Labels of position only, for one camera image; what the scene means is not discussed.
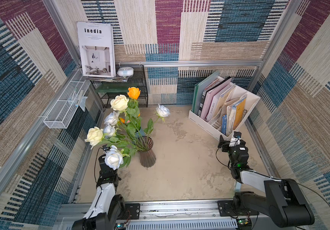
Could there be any orange rose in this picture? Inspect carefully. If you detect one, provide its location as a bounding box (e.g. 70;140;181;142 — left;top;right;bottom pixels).
127;87;141;100

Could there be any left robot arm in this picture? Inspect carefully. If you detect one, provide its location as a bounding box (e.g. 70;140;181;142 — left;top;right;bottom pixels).
72;153;126;230

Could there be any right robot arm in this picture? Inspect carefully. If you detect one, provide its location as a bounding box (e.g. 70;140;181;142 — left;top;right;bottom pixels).
218;132;315;228

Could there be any small light blue object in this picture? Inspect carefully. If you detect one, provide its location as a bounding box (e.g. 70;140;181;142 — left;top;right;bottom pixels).
234;181;241;192

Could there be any orange yellow booklet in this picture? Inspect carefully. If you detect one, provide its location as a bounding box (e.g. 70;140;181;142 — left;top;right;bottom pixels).
226;95;246;136

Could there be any white file organizer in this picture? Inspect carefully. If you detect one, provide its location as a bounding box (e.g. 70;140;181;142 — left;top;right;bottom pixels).
189;81;260;140

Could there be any pink book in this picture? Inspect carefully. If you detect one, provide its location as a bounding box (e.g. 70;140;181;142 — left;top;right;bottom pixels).
198;77;232;120

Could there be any green folder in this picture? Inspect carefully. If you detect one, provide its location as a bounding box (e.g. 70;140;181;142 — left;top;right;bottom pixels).
192;71;220;114

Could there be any green glass shelf plate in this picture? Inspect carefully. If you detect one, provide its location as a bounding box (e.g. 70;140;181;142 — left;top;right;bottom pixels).
95;83;138;94

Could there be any white round device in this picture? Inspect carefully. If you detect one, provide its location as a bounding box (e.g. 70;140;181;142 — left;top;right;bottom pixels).
117;67;134;77

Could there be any Inedia magazine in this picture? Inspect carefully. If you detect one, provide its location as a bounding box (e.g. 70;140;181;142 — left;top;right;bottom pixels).
76;22;116;78

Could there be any black wire shelf rack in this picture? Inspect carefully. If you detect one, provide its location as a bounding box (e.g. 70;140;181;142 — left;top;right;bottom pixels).
90;65;149;109

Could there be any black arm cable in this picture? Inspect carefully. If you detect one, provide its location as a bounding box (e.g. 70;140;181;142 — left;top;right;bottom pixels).
294;179;330;230

